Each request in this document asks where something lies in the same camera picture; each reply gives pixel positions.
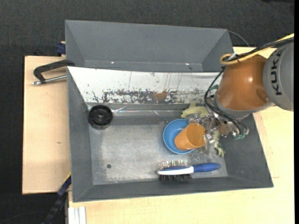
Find orange cup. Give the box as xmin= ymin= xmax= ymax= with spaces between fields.
xmin=174 ymin=122 xmax=207 ymax=151

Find blue bowl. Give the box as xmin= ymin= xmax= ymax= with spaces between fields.
xmin=163 ymin=119 xmax=195 ymax=155

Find black round ring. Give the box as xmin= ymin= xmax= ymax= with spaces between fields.
xmin=87 ymin=105 xmax=114 ymax=130

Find pale wood board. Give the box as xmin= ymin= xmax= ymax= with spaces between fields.
xmin=22 ymin=55 xmax=72 ymax=195

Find grey metal bin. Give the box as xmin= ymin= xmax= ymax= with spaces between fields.
xmin=64 ymin=19 xmax=274 ymax=203

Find blue and white hairbrush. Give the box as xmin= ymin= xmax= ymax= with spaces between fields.
xmin=157 ymin=160 xmax=221 ymax=182

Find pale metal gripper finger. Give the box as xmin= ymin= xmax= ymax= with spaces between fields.
xmin=187 ymin=116 xmax=210 ymax=126
xmin=203 ymin=133 xmax=215 ymax=154

